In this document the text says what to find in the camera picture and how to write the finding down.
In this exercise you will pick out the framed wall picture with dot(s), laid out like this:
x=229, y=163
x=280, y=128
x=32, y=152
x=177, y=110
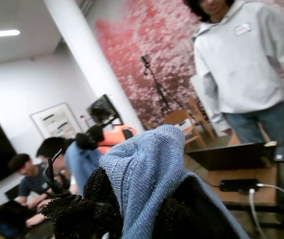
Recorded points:
x=54, y=122

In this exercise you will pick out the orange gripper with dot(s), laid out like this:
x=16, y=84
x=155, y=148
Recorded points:
x=87, y=139

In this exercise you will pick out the black power hub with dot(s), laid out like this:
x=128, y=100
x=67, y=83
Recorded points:
x=239, y=185

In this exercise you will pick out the wooden desk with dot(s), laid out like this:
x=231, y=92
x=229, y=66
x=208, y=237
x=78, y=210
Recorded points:
x=269, y=179

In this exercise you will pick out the seated person dark shirt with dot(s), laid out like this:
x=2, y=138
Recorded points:
x=32, y=184

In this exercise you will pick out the person in grey hoodie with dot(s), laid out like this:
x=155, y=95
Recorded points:
x=239, y=69

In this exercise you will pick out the black laptop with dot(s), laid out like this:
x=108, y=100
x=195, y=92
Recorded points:
x=231, y=155

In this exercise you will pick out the wooden chair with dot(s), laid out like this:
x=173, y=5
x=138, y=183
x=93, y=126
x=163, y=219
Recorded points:
x=179, y=119
x=201, y=117

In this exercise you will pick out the black tripod with camera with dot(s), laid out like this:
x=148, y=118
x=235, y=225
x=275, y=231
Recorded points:
x=157, y=82

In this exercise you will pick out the blue printed T-shirt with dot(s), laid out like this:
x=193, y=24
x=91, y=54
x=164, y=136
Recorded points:
x=147, y=169

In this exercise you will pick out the pink blossom wall mural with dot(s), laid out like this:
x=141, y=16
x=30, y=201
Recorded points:
x=144, y=49

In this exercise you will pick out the long ceiling light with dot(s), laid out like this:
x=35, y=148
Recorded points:
x=0, y=34

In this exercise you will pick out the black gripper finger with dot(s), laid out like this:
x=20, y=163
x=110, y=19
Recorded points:
x=87, y=219
x=174, y=221

